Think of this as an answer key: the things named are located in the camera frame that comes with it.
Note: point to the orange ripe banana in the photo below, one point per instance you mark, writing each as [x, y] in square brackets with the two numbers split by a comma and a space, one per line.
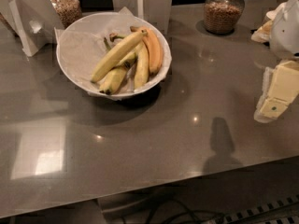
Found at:
[154, 47]

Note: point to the glass jar of grains right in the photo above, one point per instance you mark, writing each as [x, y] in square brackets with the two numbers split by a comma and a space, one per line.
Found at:
[221, 16]

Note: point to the white bowl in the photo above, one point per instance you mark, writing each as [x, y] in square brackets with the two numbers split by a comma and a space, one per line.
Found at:
[81, 47]

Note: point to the striped floor strip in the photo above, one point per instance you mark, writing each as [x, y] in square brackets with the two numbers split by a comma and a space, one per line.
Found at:
[282, 211]

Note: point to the glass jar of grains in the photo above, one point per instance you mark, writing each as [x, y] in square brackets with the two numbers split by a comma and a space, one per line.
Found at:
[68, 11]
[221, 16]

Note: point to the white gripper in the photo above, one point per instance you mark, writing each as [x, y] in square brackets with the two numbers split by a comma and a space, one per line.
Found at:
[286, 32]

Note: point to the glass jar of grains left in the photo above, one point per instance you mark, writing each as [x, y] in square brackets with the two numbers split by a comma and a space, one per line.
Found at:
[68, 11]

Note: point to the white paper liner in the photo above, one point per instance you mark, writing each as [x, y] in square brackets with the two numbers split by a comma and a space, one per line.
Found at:
[78, 44]

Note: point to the long yellow banana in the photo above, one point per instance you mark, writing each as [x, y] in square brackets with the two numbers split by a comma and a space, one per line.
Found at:
[116, 54]

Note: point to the yellow banana bottom left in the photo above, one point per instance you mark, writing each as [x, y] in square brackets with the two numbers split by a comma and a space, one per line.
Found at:
[115, 77]

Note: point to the white stand back centre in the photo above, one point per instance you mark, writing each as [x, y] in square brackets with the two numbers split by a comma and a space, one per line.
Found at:
[156, 12]

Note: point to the white napkin holder left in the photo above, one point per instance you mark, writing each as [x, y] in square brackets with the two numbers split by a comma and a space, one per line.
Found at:
[34, 21]

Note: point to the yellow banana right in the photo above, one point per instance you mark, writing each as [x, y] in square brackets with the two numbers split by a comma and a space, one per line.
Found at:
[142, 66]

